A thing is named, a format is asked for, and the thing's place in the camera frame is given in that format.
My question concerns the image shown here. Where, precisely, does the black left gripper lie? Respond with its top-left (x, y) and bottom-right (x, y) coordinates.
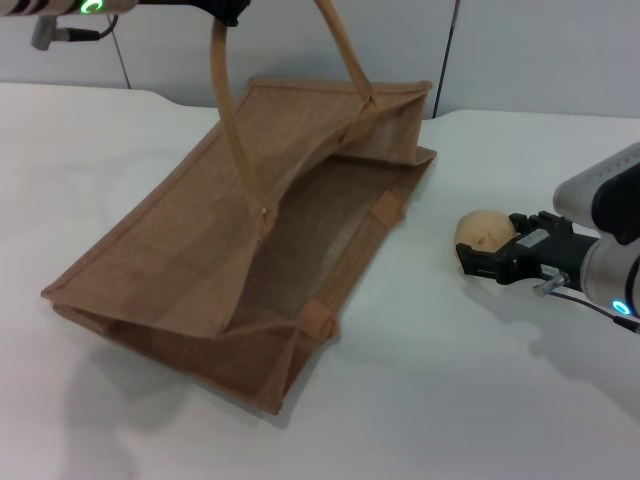
top-left (133, 0), bottom-right (251, 27)

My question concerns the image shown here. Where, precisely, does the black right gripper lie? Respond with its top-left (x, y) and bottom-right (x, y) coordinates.
top-left (457, 211), bottom-right (599, 286)

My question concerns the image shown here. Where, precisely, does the round egg yolk pastry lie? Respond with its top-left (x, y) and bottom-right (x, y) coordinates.
top-left (453, 209), bottom-right (521, 270)

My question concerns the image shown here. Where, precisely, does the brown jute handbag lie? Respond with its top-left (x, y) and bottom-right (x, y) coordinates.
top-left (39, 0), bottom-right (435, 416)

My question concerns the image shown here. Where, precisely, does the thin right arm cable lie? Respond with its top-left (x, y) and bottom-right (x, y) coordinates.
top-left (557, 288), bottom-right (640, 335)

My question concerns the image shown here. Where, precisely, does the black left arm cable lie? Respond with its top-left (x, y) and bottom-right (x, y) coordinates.
top-left (55, 13), bottom-right (120, 41)

